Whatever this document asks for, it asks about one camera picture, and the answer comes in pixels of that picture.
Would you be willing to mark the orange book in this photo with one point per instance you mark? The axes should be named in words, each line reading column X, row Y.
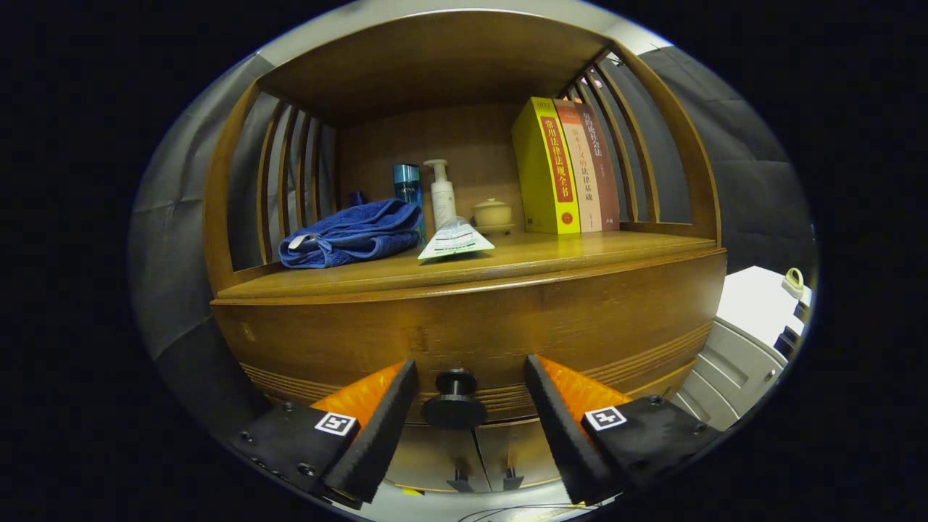
column 583, row 174

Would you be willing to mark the wooden countertop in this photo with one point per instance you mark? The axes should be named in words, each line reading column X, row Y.
column 580, row 254

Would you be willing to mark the yellow book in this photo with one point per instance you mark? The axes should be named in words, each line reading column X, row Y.
column 540, row 174

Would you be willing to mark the beige lidded teacup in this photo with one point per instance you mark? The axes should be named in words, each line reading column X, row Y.
column 493, row 215

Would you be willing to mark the white storage unit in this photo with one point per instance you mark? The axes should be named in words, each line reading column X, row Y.
column 754, row 312

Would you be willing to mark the wooden cabinet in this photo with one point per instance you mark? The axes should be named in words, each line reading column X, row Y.
column 435, row 65

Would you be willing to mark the white pump bottle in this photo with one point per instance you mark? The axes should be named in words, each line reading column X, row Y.
column 442, row 199

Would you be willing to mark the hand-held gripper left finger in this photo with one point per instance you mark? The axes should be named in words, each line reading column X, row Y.
column 380, row 435

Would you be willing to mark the white sachet packet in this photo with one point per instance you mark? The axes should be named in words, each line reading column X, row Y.
column 457, row 239

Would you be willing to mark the wooden cabinet door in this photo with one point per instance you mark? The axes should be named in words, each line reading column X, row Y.
column 428, row 457
column 518, row 453

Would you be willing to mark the teal bottle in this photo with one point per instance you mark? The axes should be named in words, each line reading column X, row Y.
column 407, row 185

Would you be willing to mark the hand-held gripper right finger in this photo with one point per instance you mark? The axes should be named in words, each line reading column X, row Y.
column 562, row 435

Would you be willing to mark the brown book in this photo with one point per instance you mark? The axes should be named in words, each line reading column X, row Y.
column 605, row 174

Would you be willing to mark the blue towel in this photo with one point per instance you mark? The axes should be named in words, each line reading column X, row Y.
column 355, row 232

